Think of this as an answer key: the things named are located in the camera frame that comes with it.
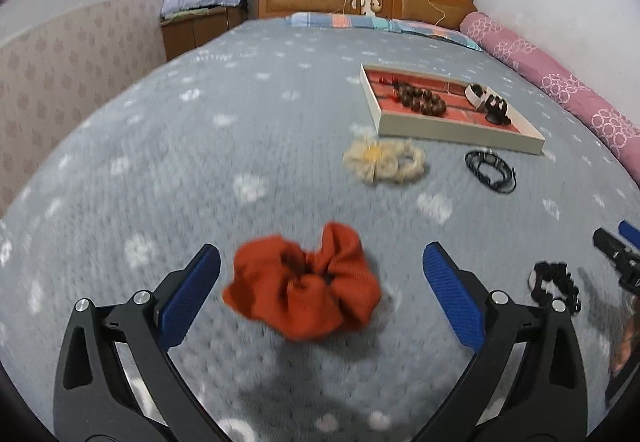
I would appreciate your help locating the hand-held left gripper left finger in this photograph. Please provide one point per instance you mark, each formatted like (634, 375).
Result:
(192, 292)

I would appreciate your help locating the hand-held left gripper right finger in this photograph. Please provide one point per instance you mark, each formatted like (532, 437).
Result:
(452, 294)

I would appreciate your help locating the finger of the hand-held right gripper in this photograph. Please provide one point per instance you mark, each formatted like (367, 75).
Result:
(631, 233)
(610, 244)

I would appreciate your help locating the black scrunchie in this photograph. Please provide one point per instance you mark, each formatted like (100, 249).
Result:
(542, 287)

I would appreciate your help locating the orange fabric scrunchie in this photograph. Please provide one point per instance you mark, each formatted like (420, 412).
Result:
(300, 292)

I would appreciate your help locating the cream tray with red lining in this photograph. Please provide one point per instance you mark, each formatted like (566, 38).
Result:
(450, 127)

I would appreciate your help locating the black hair claw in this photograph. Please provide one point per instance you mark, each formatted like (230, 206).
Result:
(495, 106)

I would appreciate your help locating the person's right hand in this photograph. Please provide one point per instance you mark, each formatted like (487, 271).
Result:
(621, 344)

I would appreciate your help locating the grey floral blanket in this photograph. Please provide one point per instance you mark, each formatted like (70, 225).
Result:
(200, 172)

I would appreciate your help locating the cream flower scrunchie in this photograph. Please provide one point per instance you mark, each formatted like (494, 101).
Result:
(380, 162)

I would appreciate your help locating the pink rolled quilt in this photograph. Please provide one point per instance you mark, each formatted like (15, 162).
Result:
(550, 77)

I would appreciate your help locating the wooden nightstand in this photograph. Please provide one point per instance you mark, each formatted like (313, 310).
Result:
(195, 29)

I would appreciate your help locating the cream hanging ornament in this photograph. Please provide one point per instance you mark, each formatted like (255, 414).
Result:
(372, 4)

